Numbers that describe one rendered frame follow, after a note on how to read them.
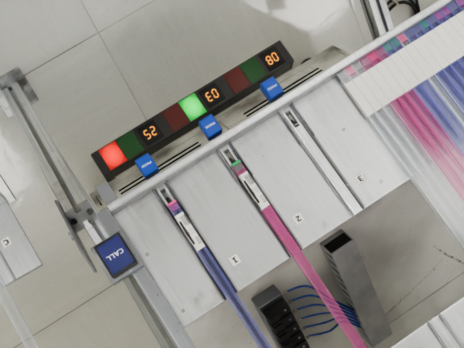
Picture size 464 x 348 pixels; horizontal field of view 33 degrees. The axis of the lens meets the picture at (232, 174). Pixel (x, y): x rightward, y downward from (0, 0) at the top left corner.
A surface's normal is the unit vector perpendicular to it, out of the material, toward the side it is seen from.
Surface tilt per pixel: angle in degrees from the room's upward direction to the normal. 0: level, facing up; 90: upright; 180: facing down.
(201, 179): 44
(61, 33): 0
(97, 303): 0
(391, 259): 0
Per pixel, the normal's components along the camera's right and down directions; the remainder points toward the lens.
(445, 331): 0.02, -0.25
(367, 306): 0.40, 0.38
